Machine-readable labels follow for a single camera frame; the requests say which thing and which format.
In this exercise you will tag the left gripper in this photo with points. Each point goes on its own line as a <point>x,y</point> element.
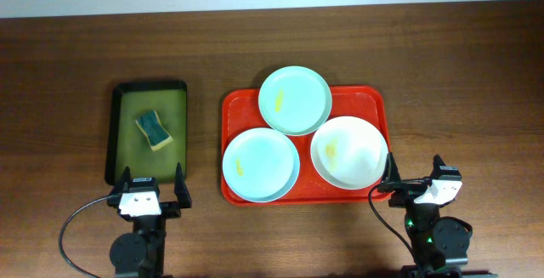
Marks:
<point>168,206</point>

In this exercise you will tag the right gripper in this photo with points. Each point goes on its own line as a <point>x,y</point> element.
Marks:
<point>405,190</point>

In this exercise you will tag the white plate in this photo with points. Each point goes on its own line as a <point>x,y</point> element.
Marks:
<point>349,153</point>

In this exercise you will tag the green and yellow sponge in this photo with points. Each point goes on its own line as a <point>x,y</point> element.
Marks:
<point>151,127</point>

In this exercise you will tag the light blue plate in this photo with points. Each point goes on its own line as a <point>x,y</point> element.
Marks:
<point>261,165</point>

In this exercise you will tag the mint green plate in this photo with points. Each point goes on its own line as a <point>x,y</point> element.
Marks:
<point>295,100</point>

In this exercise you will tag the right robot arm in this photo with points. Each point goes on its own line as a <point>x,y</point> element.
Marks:
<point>438,244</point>

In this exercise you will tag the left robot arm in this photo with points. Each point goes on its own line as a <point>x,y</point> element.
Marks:
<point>140,253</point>

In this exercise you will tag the black tray with green mat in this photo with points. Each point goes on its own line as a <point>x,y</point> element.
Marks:
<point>127,144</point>

